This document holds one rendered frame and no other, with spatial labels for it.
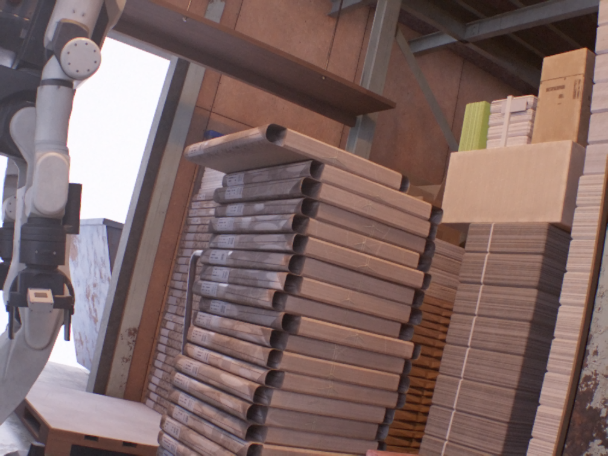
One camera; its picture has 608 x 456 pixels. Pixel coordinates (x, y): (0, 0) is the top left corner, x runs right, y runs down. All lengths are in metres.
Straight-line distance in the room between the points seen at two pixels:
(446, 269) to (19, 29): 2.54
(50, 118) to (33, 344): 0.45
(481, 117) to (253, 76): 1.98
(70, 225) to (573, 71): 1.24
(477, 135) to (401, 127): 3.06
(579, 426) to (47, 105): 1.03
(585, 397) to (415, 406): 2.52
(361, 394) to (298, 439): 0.19
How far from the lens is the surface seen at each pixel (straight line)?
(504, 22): 4.62
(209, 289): 1.96
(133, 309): 4.08
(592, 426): 1.05
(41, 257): 1.33
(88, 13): 1.41
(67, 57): 1.36
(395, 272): 1.79
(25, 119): 1.52
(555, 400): 1.64
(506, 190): 1.88
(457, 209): 1.99
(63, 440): 2.84
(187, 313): 2.65
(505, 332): 1.75
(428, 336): 3.52
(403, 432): 3.52
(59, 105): 1.37
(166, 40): 3.68
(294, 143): 1.65
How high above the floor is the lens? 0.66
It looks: 8 degrees up
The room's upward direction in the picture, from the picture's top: 13 degrees clockwise
